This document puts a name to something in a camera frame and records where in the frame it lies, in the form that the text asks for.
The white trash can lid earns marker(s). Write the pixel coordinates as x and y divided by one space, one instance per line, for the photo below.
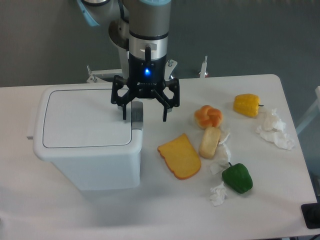
80 118

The small crumpled white tissue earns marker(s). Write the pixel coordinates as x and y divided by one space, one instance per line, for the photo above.
218 194

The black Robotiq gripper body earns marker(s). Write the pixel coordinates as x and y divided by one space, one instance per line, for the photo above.
146 77

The yellow toast bread slice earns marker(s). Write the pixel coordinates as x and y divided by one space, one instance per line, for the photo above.
180 157

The green bell pepper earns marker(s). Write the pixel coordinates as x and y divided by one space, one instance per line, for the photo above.
238 178

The black device at table edge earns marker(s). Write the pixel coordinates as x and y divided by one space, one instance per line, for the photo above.
311 215

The yellow bell pepper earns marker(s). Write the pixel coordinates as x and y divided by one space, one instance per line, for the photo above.
247 104

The white furniture edge at right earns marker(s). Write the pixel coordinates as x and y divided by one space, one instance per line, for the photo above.
310 113

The large crumpled white tissue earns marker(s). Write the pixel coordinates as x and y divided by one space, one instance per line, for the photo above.
273 129

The white plastic trash can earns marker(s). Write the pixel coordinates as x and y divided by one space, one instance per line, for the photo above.
94 168

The round knotted bread roll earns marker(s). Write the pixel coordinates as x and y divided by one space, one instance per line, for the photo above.
208 116

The crumpled tissue beside bun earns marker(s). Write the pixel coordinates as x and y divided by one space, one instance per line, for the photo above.
222 155

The pale oblong bread bun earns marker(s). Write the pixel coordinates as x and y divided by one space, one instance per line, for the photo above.
209 142

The white metal robot base frame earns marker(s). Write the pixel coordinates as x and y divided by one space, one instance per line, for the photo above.
100 76

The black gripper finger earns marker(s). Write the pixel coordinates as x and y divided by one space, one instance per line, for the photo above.
121 101
168 103

